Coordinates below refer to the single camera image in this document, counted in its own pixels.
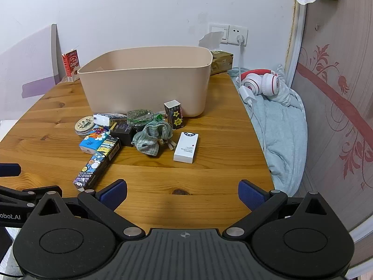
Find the white and blue tissue pack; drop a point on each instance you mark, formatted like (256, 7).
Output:
(107, 119)

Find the checkered cloth pouch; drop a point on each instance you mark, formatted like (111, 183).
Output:
(150, 138)

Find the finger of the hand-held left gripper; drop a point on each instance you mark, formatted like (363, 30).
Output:
(32, 194)
(10, 169)

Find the dark green snack packet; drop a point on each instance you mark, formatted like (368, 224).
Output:
(139, 116)

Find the round tin lid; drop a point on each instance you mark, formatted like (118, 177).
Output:
(84, 124)

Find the white charger block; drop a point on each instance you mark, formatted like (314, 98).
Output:
(247, 94)

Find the blue cartoon tissue pack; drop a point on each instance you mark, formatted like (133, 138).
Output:
(90, 145)

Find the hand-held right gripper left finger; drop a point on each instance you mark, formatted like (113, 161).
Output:
(115, 193)

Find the white box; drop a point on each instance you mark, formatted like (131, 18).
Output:
(186, 148)

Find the small black box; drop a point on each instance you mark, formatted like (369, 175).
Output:
(123, 134)

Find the red milk carton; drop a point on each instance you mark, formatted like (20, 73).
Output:
(71, 65)

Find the brown tissue box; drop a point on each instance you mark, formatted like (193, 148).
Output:
(221, 62)

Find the white and red headphones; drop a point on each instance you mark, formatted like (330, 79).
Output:
(256, 83)

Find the white wall socket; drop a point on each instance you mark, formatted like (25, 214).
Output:
(237, 33)

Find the long cartoon printed box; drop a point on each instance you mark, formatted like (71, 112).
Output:
(97, 163)

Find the floral printed wardrobe panel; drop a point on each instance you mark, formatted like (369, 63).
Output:
(335, 122)

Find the colourful cartoon packet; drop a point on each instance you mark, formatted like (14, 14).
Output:
(97, 132)

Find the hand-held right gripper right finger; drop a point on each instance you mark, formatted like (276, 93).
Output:
(250, 195)

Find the light blue blanket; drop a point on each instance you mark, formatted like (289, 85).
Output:
(279, 131)

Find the black box with yellow stars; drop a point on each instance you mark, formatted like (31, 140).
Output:
(174, 116)

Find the white and purple board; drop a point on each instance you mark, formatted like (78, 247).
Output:
(29, 64)

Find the beige plastic storage bin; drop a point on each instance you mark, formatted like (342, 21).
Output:
(145, 87)

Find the white wall switch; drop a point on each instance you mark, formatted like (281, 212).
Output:
(218, 30)

